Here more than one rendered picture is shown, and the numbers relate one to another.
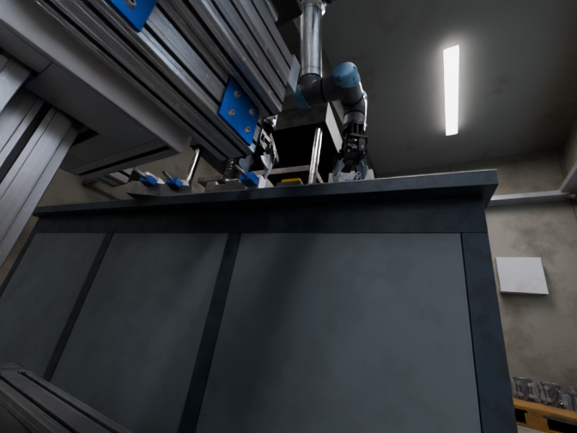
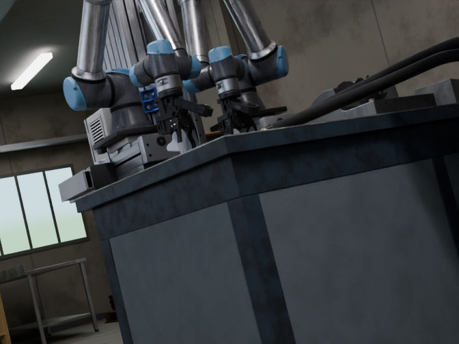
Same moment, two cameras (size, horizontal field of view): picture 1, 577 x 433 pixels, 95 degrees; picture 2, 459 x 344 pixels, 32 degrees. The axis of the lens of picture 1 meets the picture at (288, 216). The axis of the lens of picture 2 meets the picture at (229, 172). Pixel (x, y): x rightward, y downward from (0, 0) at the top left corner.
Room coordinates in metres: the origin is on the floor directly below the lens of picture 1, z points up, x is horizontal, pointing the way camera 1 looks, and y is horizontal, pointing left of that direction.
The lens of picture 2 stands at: (1.74, -2.19, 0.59)
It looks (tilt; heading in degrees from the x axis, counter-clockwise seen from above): 5 degrees up; 115
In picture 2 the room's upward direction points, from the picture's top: 14 degrees counter-clockwise
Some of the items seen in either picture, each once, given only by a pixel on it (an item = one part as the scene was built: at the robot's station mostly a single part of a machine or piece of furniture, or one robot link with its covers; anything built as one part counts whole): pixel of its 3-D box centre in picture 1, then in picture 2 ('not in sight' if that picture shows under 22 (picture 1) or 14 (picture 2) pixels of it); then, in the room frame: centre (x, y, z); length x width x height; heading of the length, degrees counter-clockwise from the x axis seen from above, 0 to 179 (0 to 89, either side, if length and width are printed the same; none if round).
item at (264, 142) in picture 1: (259, 138); (232, 112); (0.73, 0.14, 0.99); 0.09 x 0.08 x 0.12; 152
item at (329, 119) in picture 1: (270, 169); not in sight; (2.14, 0.24, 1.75); 1.30 x 0.84 x 0.61; 63
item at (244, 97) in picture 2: not in sight; (244, 104); (0.58, 0.61, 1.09); 0.15 x 0.15 x 0.10
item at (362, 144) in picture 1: (353, 143); (173, 113); (0.68, -0.17, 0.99); 0.09 x 0.08 x 0.12; 0
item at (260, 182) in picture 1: (247, 177); not in sight; (0.72, 0.14, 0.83); 0.13 x 0.05 x 0.05; 152
